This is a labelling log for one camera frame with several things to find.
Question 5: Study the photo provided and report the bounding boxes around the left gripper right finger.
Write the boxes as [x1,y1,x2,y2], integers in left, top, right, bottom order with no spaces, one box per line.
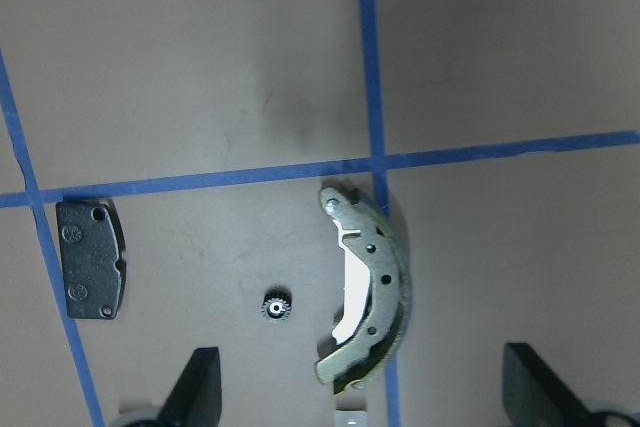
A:
[502,342,590,426]

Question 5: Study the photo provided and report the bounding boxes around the olive green brake shoe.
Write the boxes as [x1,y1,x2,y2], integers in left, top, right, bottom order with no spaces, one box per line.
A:
[315,186,411,396]

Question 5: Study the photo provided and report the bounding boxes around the black brake pad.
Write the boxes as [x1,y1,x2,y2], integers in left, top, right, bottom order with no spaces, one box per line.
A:
[55,199,127,320]

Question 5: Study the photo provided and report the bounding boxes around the white curved plastic bracket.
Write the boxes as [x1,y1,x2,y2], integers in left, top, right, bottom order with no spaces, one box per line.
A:
[334,410,368,427]

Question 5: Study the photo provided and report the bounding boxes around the small black bevel gear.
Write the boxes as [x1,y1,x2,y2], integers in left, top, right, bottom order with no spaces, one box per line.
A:
[261,292,292,322]

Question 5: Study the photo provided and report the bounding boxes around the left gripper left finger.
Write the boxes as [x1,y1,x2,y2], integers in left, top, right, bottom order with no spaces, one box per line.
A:
[158,347,222,426]

